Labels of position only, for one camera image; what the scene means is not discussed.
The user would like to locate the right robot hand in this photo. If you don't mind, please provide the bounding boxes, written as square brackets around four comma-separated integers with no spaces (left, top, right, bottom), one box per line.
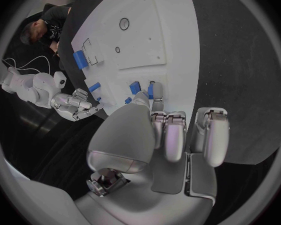
[50,88,105,122]

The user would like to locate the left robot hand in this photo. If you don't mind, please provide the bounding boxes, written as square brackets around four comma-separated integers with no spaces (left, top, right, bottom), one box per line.
[73,81,231,225]

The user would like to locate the blue plug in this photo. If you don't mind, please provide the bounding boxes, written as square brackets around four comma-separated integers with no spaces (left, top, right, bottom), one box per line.
[147,83,155,100]

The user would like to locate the white task board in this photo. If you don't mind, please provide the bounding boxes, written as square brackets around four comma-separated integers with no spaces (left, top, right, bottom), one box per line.
[70,0,201,121]

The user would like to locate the blue cylinder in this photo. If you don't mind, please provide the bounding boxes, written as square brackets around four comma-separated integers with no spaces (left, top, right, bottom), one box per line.
[88,81,102,94]

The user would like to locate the large blue block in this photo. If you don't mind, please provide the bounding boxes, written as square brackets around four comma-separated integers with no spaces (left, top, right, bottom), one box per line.
[72,50,90,71]

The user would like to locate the person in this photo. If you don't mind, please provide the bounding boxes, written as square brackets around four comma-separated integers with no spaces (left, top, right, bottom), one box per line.
[19,5,73,49]

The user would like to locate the white cable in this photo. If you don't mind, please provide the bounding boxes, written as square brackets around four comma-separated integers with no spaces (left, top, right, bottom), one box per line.
[1,57,18,69]
[15,55,52,76]

